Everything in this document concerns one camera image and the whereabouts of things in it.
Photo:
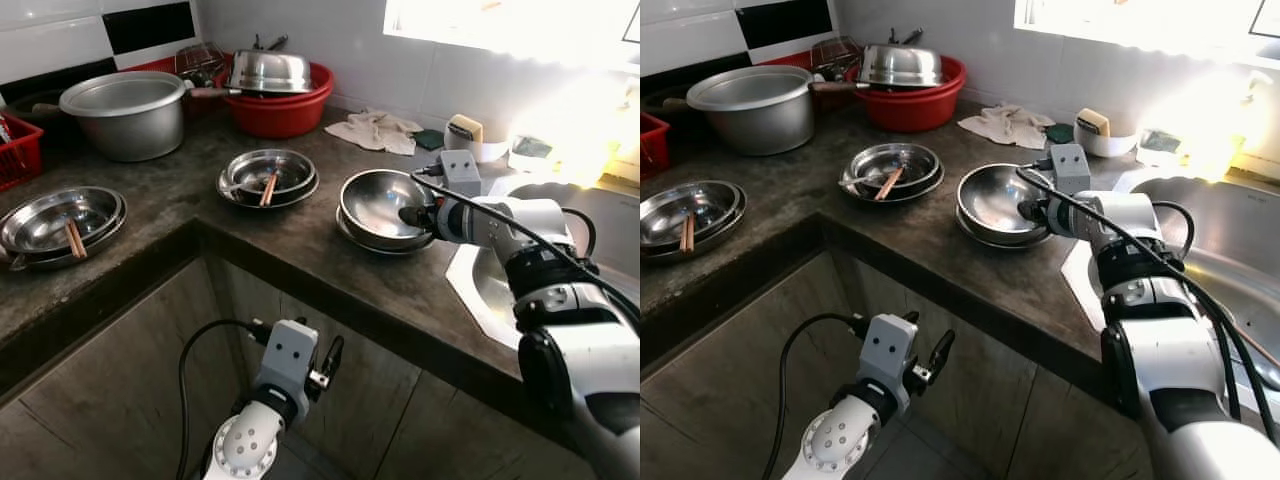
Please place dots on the black pan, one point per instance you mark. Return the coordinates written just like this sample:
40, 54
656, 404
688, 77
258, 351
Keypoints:
665, 95
30, 100

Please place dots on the short brown chopstick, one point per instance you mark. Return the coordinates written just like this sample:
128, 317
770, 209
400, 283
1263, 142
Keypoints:
887, 184
691, 232
71, 240
265, 190
79, 240
684, 232
272, 187
893, 181

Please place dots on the yellow sponge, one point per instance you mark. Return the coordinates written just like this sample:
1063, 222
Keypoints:
1093, 122
465, 128

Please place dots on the large aluminium pot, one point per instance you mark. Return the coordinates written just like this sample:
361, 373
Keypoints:
760, 115
130, 120

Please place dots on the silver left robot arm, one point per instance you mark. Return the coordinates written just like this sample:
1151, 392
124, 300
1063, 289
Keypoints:
835, 445
240, 450

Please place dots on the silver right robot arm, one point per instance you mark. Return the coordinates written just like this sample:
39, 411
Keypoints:
590, 360
1190, 360

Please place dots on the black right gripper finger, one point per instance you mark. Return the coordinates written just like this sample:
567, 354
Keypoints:
1024, 210
405, 215

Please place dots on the red plastic basket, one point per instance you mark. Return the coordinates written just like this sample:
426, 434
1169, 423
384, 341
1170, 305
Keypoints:
15, 150
650, 140

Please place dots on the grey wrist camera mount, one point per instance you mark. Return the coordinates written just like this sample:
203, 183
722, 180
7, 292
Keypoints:
1068, 165
290, 355
460, 170
890, 350

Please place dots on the white plastic box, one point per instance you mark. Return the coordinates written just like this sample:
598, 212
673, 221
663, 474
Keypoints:
532, 150
1160, 145

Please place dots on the upturned steel bowl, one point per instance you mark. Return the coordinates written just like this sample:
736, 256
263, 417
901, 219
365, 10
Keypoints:
900, 65
270, 72

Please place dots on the small steel dish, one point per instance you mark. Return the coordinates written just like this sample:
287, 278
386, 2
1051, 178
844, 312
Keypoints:
300, 199
292, 170
925, 192
915, 160

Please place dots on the red plastic tray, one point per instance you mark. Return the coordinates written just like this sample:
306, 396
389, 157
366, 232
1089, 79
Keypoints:
155, 66
790, 58

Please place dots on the wooden cabinet door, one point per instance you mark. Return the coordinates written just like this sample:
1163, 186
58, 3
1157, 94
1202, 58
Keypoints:
470, 430
740, 400
1100, 440
120, 380
1000, 390
370, 390

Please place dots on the white dish cloth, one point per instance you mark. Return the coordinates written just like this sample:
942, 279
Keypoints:
1010, 125
375, 130

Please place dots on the white round container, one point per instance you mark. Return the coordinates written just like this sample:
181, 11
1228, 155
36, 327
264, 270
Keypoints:
1110, 143
485, 150

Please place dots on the shallow steel plate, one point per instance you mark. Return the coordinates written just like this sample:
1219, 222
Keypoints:
665, 215
40, 220
732, 245
105, 252

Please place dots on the stainless steel sink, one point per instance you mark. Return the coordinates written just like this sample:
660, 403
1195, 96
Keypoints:
1230, 230
480, 290

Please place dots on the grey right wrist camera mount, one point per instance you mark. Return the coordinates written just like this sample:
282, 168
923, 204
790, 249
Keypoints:
460, 170
1068, 165

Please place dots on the deep steel bowl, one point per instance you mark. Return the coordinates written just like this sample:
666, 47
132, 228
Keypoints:
370, 200
985, 200

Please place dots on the green scouring pad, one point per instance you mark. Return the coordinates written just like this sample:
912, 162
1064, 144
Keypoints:
1060, 132
430, 138

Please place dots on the bright window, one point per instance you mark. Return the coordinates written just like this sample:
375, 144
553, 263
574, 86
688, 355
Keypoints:
1130, 25
500, 25

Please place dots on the red plastic basin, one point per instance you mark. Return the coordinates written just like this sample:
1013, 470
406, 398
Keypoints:
915, 108
280, 115

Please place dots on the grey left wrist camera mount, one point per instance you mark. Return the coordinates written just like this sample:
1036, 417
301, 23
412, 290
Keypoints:
890, 350
290, 355

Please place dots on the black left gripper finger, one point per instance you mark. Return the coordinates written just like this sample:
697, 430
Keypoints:
942, 350
334, 355

